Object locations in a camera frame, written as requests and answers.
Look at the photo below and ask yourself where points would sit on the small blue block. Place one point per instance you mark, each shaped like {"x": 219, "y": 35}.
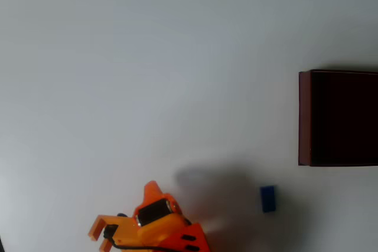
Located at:
{"x": 268, "y": 199}

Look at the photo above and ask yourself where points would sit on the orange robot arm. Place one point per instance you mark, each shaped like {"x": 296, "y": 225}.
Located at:
{"x": 192, "y": 240}

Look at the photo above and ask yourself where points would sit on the dark red box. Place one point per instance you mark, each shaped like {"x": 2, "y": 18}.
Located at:
{"x": 339, "y": 119}

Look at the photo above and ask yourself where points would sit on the orange camera mount bracket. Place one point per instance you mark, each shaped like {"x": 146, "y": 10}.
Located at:
{"x": 118, "y": 228}

